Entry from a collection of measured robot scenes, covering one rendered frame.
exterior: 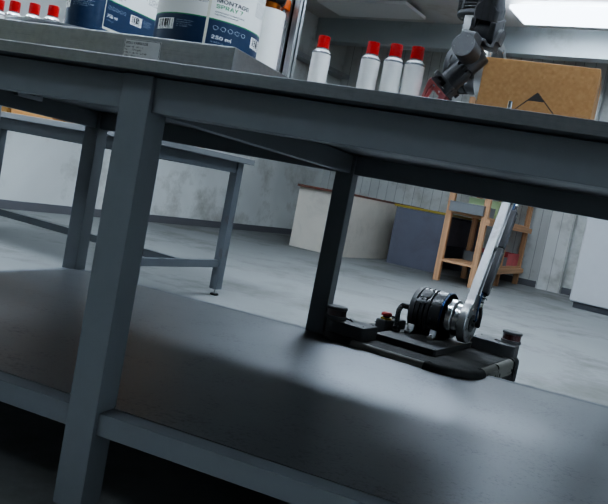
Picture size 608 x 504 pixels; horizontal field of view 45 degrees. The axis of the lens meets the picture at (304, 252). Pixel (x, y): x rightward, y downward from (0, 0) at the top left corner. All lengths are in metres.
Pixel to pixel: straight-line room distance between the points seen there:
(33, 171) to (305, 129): 6.23
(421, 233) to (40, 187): 4.31
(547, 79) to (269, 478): 1.33
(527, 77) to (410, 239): 6.90
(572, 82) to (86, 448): 1.48
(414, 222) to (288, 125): 7.77
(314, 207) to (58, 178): 2.89
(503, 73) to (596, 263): 6.09
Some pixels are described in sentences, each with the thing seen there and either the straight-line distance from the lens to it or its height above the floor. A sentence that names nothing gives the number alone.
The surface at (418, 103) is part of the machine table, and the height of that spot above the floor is 0.82.
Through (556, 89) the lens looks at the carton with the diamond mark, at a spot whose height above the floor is 1.05.
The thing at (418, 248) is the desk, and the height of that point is 0.25.
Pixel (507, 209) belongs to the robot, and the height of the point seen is 0.74.
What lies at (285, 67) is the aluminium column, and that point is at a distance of 2.23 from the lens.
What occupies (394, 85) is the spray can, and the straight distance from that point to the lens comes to 1.96.
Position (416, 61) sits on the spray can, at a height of 1.04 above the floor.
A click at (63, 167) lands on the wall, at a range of 7.51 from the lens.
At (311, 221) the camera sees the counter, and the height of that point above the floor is 0.33.
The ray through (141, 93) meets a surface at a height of 0.78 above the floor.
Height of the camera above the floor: 0.67
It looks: 5 degrees down
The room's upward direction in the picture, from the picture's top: 11 degrees clockwise
